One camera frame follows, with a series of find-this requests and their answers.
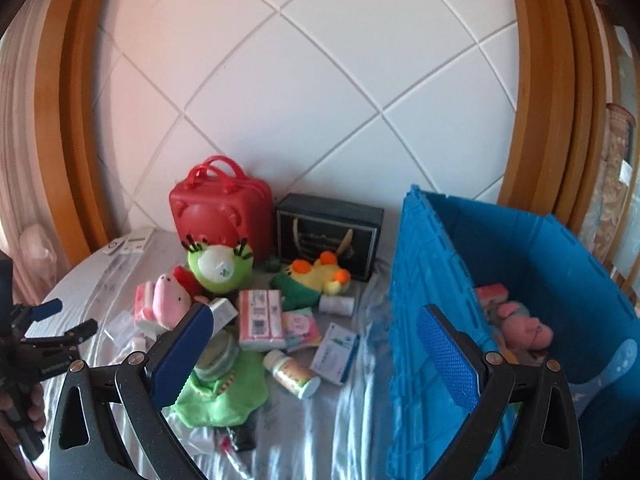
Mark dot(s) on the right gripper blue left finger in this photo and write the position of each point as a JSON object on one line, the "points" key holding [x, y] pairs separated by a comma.
{"points": [[147, 382]]}

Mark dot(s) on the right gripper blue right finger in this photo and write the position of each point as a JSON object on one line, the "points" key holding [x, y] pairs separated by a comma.
{"points": [[480, 382]]}

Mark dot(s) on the clear plastic box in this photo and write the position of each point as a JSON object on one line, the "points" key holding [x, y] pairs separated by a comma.
{"points": [[121, 329]]}

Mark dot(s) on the pink teal pig plush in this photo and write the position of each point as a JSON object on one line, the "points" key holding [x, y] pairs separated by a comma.
{"points": [[521, 337]]}

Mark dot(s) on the pink white ointment tube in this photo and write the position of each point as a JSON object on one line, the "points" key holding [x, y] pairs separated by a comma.
{"points": [[224, 444]]}

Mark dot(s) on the large pink tissue pack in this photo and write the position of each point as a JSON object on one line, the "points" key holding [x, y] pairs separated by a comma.
{"points": [[261, 328]]}

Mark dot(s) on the person's left hand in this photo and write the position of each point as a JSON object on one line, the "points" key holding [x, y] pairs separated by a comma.
{"points": [[35, 407]]}

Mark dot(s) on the round tape tin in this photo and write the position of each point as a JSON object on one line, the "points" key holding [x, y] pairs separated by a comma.
{"points": [[218, 357]]}

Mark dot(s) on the green cloth plush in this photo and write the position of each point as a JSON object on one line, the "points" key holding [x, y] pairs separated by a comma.
{"points": [[226, 401]]}

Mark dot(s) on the white green medicine box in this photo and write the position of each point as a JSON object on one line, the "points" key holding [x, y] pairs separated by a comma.
{"points": [[223, 312]]}

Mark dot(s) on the plastic bag on floor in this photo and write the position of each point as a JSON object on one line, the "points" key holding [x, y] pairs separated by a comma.
{"points": [[39, 254]]}

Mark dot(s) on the black tube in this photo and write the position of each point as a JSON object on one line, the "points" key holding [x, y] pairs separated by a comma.
{"points": [[242, 436]]}

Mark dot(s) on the blue plastic crate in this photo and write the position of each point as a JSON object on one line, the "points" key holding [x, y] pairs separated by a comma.
{"points": [[459, 254]]}

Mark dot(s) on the green frog plush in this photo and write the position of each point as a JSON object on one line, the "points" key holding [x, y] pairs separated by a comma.
{"points": [[220, 269]]}

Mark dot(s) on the white remote control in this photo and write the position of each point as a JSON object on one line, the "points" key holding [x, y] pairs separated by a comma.
{"points": [[110, 248]]}

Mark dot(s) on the blue white medicine box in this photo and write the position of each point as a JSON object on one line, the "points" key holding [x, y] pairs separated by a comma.
{"points": [[335, 355]]}

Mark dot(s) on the white cap pill bottle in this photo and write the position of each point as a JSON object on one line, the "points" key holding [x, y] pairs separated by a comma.
{"points": [[291, 375]]}

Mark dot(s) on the small white bottle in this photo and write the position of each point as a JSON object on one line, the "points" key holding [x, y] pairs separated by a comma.
{"points": [[337, 305]]}

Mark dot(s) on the colourful pink card pack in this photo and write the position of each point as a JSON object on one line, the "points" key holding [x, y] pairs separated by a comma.
{"points": [[301, 330]]}

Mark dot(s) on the yellow orange duck plush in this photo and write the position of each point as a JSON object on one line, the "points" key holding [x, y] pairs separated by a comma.
{"points": [[302, 284]]}

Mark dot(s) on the red bear suitcase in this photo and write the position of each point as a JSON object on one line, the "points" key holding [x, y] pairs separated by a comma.
{"points": [[219, 204]]}

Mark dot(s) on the dark green gift box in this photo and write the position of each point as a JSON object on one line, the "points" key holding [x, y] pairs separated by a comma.
{"points": [[308, 225]]}

